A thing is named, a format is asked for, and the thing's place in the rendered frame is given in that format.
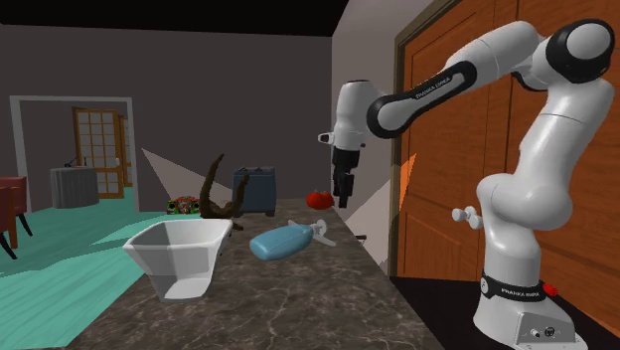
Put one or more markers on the wooden glass-paned door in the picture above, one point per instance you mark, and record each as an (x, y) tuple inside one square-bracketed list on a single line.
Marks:
[(97, 150)]

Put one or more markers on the red tomato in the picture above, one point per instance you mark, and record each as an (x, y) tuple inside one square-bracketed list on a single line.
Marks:
[(319, 199)]

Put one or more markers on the blue spray bottle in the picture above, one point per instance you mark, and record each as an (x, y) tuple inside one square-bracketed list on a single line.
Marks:
[(281, 242)]

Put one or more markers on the brown wooden door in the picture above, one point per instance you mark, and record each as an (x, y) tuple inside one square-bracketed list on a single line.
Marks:
[(445, 169)]

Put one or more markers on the round table with grey cloth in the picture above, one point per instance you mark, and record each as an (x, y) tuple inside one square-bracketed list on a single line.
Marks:
[(73, 186)]

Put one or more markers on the white angular bowl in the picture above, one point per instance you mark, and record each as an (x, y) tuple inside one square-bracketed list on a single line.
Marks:
[(179, 247)]

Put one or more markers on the black robot stand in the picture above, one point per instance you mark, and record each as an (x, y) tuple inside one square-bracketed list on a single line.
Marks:
[(436, 310)]

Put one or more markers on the dark red chair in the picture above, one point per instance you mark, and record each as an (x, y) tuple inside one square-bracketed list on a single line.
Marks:
[(12, 198)]

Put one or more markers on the brown antler-shaped object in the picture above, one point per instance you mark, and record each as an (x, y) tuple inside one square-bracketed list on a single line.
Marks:
[(210, 194)]

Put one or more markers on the dark blue toaster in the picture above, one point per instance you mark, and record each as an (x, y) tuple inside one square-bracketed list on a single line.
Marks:
[(259, 191)]

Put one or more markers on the small red green box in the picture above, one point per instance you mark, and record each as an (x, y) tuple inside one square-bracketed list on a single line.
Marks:
[(183, 206)]

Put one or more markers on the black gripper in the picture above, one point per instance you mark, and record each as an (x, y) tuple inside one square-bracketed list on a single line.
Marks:
[(347, 159)]

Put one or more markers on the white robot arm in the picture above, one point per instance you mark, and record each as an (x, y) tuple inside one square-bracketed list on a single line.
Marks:
[(528, 145)]

